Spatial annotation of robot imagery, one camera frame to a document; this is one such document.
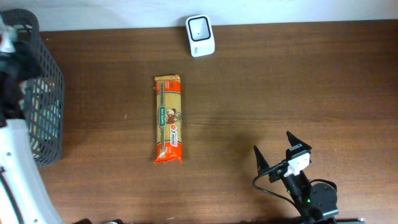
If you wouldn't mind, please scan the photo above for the orange spaghetti pack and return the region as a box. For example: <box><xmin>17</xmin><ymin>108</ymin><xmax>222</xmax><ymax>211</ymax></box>
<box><xmin>154</xmin><ymin>75</ymin><xmax>182</xmax><ymax>163</ymax></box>

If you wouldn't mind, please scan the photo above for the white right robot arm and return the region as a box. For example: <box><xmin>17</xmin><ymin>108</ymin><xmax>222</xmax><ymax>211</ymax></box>
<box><xmin>252</xmin><ymin>131</ymin><xmax>338</xmax><ymax>223</ymax></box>

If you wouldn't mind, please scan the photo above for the dark grey plastic basket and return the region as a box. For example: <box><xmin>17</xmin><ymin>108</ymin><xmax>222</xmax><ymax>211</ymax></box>
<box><xmin>1</xmin><ymin>9</ymin><xmax>65</xmax><ymax>167</ymax></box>

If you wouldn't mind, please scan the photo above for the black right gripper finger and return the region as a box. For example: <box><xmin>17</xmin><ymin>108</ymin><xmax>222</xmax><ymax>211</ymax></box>
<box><xmin>254</xmin><ymin>145</ymin><xmax>269</xmax><ymax>174</ymax></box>
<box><xmin>286</xmin><ymin>131</ymin><xmax>312</xmax><ymax>151</ymax></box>

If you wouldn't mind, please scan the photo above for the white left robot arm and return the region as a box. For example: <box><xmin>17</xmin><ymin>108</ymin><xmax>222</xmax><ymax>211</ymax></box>
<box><xmin>1</xmin><ymin>22</ymin><xmax>63</xmax><ymax>223</ymax></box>

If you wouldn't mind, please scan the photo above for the white barcode scanner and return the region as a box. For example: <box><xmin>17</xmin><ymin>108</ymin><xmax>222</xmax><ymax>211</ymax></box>
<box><xmin>185</xmin><ymin>15</ymin><xmax>215</xmax><ymax>57</ymax></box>

